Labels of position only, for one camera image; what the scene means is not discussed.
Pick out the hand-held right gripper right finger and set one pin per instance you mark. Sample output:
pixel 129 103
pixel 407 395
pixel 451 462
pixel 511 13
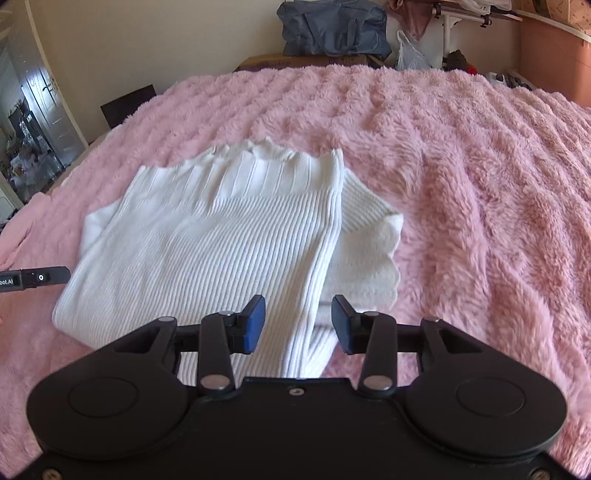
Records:
pixel 344 325

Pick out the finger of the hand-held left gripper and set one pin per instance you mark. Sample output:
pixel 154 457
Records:
pixel 51 276

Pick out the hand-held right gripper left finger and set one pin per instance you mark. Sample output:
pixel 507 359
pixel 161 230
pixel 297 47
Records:
pixel 254 325

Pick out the white ribbed knit sweater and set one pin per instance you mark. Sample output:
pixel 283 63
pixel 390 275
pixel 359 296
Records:
pixel 221 240

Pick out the dark red clothes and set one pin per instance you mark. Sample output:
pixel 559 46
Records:
pixel 461 62

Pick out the pink fluffy blanket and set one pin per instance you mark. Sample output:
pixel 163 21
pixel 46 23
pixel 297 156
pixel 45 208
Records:
pixel 461 184

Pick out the black flat board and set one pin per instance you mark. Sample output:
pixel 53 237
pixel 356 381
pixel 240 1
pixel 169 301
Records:
pixel 127 106

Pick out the brown cardboard box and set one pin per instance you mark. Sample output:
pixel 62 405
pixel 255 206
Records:
pixel 314 62

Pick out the white plastic bag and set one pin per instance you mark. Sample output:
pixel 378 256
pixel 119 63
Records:
pixel 411 55

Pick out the white power strip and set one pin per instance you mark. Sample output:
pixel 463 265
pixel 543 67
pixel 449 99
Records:
pixel 508 77

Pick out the blue duffel bag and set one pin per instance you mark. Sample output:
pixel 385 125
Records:
pixel 332 27

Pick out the pink hanging cloth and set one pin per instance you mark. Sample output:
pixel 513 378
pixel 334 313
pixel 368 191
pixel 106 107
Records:
pixel 413 16

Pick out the pink storage box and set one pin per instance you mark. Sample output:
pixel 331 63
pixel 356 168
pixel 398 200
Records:
pixel 554 60

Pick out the white metal rack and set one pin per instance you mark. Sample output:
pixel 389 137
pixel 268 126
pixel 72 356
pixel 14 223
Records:
pixel 480 14

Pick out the clear plastic bag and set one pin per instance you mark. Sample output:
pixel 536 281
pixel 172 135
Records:
pixel 480 3

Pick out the beige floral bag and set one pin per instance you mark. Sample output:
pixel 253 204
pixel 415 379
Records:
pixel 563 7

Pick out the white door frame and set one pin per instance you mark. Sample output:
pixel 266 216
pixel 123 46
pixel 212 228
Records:
pixel 79 134

